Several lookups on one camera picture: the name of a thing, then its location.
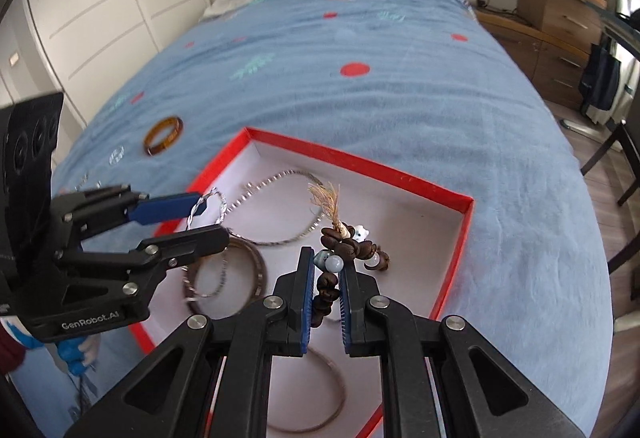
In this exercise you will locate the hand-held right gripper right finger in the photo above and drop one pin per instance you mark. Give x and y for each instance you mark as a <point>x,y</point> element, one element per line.
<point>347,308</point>

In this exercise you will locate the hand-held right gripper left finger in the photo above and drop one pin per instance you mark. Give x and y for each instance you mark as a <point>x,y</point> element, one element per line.
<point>305,308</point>

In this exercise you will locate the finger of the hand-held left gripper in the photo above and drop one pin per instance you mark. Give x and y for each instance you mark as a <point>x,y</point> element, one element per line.
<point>195,240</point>
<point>165,208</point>

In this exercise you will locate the large twisted silver hoop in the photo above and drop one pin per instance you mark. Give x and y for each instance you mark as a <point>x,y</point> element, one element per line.
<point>200,205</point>

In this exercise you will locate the dark brown bangle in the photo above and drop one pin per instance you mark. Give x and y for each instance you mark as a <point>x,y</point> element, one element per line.
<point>257,268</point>

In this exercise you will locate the thin silver bangle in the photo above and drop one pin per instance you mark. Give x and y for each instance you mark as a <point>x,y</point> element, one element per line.
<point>342,393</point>

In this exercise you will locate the red shallow box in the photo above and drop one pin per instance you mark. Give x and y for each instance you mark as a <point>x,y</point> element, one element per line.
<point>400,228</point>

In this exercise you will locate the amber bangle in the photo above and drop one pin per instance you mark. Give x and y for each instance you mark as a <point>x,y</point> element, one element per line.
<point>163,149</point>

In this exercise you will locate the small twisted silver hoop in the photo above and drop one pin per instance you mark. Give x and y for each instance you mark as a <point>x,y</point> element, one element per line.
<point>116,162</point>

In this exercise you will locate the blue printed blanket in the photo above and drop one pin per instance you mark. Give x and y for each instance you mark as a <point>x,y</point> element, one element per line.
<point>350,118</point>

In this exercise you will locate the dark chair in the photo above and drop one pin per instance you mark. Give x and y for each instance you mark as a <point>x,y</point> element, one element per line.
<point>605,148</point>

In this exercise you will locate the low wooden cabinet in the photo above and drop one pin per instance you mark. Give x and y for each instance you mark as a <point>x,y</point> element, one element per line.
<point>525,53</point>

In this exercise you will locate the dark blue bag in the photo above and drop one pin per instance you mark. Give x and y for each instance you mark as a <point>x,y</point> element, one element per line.
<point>600,83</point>

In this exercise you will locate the wooden chest of drawers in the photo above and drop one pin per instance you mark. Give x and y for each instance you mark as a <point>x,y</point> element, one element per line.
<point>555,3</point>

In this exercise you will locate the glass desk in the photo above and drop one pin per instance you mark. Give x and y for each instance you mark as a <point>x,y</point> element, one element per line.
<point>620,28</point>

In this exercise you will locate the wall switch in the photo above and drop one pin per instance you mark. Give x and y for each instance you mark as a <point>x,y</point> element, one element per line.
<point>13,59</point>

